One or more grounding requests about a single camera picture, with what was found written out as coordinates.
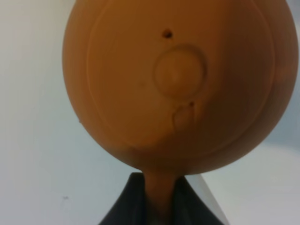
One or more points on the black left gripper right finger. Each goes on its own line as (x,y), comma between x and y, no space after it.
(188,208)

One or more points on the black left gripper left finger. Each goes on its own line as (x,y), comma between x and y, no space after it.
(130,208)

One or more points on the brown clay teapot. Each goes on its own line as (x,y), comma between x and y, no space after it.
(179,87)

